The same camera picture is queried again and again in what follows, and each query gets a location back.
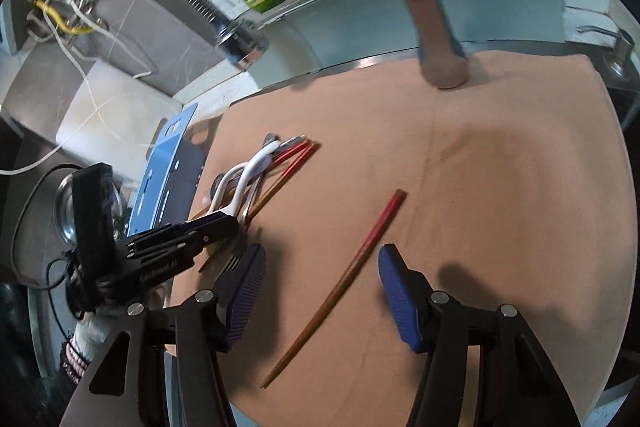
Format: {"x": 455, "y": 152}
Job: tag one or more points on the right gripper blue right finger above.
{"x": 408, "y": 293}

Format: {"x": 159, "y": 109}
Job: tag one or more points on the left white knit glove hand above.
{"x": 91, "y": 331}

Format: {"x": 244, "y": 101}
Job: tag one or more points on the metal spoon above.
{"x": 229, "y": 193}

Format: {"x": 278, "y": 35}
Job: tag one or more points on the peach cloth mat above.
{"x": 519, "y": 191}

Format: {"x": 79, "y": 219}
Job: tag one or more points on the red brown chopstick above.
{"x": 343, "y": 284}

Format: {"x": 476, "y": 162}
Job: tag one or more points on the steel pot lid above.
{"x": 63, "y": 213}

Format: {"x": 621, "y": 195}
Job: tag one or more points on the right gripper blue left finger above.
{"x": 237, "y": 289}

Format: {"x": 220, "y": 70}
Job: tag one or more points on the blue plastic utensil basket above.
{"x": 170, "y": 179}

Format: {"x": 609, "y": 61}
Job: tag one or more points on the white ceramic spoon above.
{"x": 242, "y": 173}

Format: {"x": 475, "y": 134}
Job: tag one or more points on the wooden handled kitchen tool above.
{"x": 442, "y": 61}

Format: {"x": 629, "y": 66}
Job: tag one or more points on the white cutting board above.
{"x": 114, "y": 118}

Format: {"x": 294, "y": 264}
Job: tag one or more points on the chrome spring faucet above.
{"x": 241, "y": 44}

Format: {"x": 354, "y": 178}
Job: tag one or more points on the steel soap dispenser pump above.
{"x": 618, "y": 59}

